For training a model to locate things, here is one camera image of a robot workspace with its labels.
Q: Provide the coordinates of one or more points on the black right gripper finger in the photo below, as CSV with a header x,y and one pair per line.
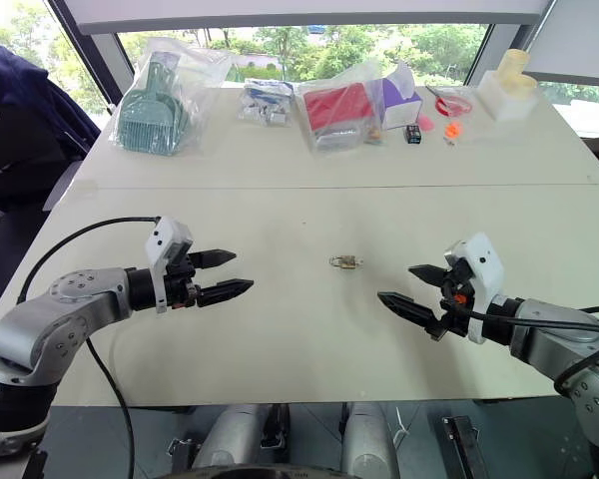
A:
x,y
428,275
409,308

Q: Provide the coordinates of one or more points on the teal dustpan in plastic bag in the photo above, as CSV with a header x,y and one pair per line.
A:
x,y
150,115

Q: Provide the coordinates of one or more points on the dark blue jacket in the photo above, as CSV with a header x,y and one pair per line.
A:
x,y
20,115

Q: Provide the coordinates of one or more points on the purple and white box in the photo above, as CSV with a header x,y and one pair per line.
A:
x,y
402,102

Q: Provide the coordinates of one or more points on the red pouch in plastic bag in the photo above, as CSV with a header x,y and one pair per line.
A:
x,y
337,112

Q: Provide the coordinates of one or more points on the small orange object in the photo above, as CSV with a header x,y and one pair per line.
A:
x,y
451,131

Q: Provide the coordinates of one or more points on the black metal bracket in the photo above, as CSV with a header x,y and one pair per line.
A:
x,y
461,446

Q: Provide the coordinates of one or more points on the white block with cream cylinders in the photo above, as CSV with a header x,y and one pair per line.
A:
x,y
511,87

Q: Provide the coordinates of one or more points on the small pink object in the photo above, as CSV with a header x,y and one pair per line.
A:
x,y
426,123

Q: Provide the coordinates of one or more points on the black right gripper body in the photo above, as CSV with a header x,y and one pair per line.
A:
x,y
454,312

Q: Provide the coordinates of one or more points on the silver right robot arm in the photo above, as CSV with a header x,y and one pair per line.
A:
x,y
559,339

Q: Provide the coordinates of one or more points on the dark office chair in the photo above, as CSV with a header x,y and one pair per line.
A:
x,y
10,234

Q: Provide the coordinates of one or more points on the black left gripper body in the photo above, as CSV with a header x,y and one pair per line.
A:
x,y
176,290

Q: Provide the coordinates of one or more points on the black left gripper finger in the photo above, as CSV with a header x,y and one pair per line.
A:
x,y
214,258
227,291

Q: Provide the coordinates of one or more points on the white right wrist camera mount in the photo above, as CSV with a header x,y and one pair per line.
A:
x,y
486,269

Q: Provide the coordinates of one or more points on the small brass padlock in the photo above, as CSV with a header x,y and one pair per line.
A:
x,y
344,262

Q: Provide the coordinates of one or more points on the white zip tie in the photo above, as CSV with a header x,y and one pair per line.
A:
x,y
402,429

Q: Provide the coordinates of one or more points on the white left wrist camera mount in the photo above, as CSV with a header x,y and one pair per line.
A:
x,y
167,239

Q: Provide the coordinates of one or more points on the bag of blue white parts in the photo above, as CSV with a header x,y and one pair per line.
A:
x,y
267,102

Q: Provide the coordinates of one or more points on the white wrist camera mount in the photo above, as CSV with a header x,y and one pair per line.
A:
x,y
486,269
167,239

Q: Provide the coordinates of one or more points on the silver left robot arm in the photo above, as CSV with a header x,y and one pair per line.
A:
x,y
35,329

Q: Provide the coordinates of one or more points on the small black box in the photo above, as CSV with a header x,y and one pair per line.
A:
x,y
413,135

